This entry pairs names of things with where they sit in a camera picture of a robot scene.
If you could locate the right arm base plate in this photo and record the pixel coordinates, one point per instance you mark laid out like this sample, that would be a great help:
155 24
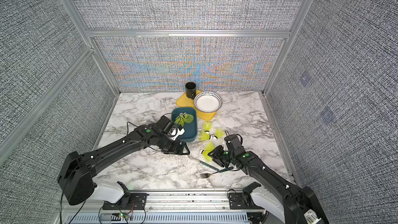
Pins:
240 200

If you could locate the yellow shuttlecock five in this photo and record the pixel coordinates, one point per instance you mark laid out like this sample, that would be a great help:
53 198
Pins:
205 136

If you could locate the green handled fork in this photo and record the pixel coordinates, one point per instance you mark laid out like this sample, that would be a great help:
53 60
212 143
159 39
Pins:
208 175

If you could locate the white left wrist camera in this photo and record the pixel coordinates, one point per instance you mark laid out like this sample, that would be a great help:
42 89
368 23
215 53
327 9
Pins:
176 132

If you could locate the yellow shuttlecock six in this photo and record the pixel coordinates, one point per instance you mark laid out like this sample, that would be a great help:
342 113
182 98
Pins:
205 152

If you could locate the white patterned plate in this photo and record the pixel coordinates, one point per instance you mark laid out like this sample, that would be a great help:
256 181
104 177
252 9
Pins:
207 102

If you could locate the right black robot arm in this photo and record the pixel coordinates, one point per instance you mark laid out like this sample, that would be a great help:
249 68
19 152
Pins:
288 202

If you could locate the green handled knife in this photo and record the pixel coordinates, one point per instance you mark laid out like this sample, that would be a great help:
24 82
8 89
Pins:
205 164

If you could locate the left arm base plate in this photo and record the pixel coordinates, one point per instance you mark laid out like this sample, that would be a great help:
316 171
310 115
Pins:
134 201

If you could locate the teal plastic storage box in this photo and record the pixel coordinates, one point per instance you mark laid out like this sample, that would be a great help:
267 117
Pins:
191 129

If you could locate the yellow shuttlecock seven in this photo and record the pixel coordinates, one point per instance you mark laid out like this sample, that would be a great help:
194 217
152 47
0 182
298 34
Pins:
219 133

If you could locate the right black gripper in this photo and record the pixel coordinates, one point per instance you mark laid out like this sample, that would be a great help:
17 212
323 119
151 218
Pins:
216 157

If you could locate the yellow shuttlecock three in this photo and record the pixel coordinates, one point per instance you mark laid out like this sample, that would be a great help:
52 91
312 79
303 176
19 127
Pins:
207 126

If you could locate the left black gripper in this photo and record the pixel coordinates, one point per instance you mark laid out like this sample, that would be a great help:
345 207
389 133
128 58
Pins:
175 150

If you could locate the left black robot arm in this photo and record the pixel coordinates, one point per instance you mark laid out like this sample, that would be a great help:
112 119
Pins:
77 177

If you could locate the yellow shuttlecock four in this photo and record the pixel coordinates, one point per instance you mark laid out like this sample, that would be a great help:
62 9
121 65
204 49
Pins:
183 116

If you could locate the black cup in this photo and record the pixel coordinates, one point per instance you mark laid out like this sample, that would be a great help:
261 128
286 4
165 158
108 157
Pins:
191 90

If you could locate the yellow plastic tray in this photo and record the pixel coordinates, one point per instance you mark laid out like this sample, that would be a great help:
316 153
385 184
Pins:
184 101

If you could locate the aluminium front rail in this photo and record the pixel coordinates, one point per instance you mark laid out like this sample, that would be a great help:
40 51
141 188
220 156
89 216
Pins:
207 199

